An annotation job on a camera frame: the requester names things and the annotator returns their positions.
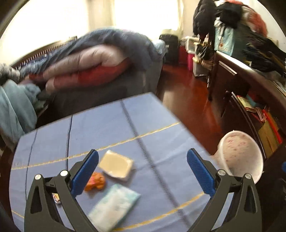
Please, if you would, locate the orange toy dog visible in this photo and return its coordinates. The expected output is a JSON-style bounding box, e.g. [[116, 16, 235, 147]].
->
[[84, 172, 106, 191]]

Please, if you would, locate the white floral trash bin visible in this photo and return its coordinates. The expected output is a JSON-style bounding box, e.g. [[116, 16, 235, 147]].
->
[[212, 130, 264, 183]]

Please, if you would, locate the teal wet wipes pack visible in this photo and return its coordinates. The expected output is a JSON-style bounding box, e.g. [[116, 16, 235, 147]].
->
[[88, 184, 140, 231]]

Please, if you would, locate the blue tablecloth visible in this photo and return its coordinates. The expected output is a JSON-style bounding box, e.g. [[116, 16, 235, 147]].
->
[[9, 93, 210, 231]]

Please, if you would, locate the red book on shelf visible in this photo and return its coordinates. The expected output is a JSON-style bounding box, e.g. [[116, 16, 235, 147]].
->
[[262, 109, 283, 145]]

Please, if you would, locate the dark wooden dresser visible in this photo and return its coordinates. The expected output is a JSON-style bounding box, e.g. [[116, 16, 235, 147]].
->
[[208, 51, 285, 231]]

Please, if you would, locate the light blue towel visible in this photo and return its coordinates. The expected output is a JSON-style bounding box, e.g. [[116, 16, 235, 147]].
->
[[1, 80, 41, 150]]

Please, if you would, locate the pink and red comforter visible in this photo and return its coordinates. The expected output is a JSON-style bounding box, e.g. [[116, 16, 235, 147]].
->
[[24, 44, 131, 93]]

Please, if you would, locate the bed with grey sheet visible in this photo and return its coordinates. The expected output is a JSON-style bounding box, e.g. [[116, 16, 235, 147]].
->
[[12, 27, 167, 120]]

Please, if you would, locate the black suitcase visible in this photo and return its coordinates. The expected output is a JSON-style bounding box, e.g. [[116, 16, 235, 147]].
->
[[159, 34, 179, 64]]

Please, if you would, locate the grey jacket on chair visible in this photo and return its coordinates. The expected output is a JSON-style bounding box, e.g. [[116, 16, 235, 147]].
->
[[0, 63, 20, 85]]

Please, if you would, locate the pile of dark clothes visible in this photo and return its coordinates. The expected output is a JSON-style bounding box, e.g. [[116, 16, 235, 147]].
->
[[239, 24, 285, 78]]

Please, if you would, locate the blue patterned duvet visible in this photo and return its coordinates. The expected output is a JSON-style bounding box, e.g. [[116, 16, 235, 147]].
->
[[19, 27, 167, 77]]

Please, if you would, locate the hanging black coat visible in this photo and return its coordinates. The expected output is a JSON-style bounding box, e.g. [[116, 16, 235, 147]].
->
[[193, 0, 216, 41]]

